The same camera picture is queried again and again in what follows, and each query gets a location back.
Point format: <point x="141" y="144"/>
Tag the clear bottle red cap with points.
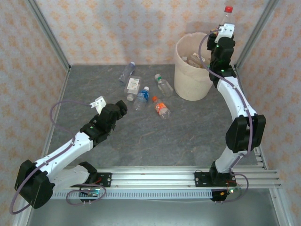
<point x="227" y="15"/>

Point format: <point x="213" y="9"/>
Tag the clear bottle green lime label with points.
<point x="132" y="86"/>

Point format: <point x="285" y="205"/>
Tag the clear bottle tan label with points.
<point x="195" y="60"/>

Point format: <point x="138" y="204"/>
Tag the clear bottle pale purple label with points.
<point x="127" y="73"/>

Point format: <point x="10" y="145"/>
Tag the clear bottle orange label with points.
<point x="161" y="107"/>

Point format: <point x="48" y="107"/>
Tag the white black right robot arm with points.
<point x="235" y="99"/>

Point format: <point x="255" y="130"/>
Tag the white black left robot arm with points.
<point x="63" y="153"/>

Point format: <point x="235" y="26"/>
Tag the white ribbed plastic bin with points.
<point x="190" y="82"/>

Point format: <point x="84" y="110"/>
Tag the clear bottle green cap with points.
<point x="164" y="86"/>

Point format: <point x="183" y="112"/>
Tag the small controller circuit board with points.
<point x="90" y="193"/>
<point x="229" y="191"/>

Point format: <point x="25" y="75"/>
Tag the grey metal base panel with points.
<point x="152" y="212"/>

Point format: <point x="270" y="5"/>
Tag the short aluminium side extrusion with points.
<point x="261" y="157"/>

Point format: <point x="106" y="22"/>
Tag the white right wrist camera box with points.
<point x="227" y="29"/>

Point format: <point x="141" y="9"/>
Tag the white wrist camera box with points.
<point x="227" y="29"/>
<point x="97" y="103"/>

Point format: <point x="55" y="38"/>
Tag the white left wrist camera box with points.
<point x="97" y="103"/>

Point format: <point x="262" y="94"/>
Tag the aluminium frame corner post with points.
<point x="254" y="35"/>
<point x="50" y="35"/>

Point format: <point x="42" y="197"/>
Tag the aluminium table edge rail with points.
<point x="282" y="207"/>
<point x="62" y="91"/>

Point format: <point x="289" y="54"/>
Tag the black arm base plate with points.
<point x="201" y="179"/>
<point x="105" y="180"/>

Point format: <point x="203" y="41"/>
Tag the long aluminium mounting rail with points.
<point x="152" y="176"/>

